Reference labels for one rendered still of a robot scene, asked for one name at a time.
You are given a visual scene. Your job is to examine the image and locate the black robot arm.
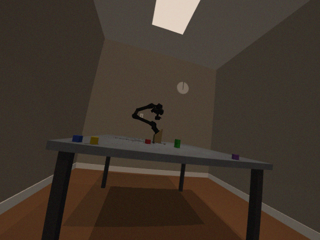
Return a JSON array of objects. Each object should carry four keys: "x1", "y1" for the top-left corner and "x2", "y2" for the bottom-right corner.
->
[{"x1": 132, "y1": 103, "x2": 164, "y2": 134}]

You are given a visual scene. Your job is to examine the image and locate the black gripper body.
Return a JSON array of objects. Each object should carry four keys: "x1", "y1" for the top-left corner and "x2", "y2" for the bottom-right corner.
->
[{"x1": 154, "y1": 104, "x2": 163, "y2": 120}]

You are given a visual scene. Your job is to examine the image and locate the yellow block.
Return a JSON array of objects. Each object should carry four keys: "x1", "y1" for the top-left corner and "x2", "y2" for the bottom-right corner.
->
[{"x1": 90, "y1": 136, "x2": 99, "y2": 145}]

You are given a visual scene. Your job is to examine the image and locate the small purple block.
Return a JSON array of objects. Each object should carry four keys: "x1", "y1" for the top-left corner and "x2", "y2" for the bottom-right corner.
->
[{"x1": 232, "y1": 153, "x2": 240, "y2": 160}]

